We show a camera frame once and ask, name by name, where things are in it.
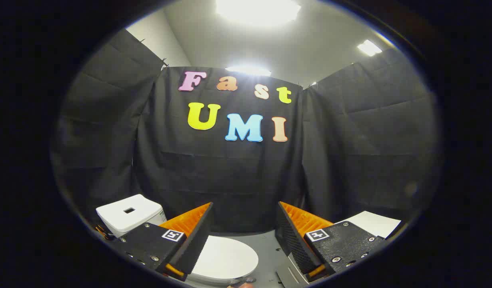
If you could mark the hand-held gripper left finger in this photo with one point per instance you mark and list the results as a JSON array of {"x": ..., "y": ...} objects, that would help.
[{"x": 198, "y": 236}]

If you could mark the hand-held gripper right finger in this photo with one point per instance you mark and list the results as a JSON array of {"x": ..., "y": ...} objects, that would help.
[{"x": 290, "y": 240}]

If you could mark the white toilet lid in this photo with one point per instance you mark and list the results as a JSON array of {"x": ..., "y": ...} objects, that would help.
[{"x": 230, "y": 258}]

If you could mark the white toilet tank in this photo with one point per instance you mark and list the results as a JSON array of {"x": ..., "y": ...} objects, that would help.
[{"x": 126, "y": 218}]

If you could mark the black backdrop cloth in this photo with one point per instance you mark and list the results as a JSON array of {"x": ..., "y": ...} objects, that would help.
[{"x": 238, "y": 176}]

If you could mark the grey cabinet with white top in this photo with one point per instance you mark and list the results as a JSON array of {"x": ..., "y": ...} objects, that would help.
[{"x": 374, "y": 224}]

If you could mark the small orange parts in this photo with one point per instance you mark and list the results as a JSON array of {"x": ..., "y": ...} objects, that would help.
[{"x": 102, "y": 232}]

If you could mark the large ceiling light panel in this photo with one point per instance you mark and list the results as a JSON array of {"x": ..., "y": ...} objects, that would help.
[{"x": 258, "y": 10}]

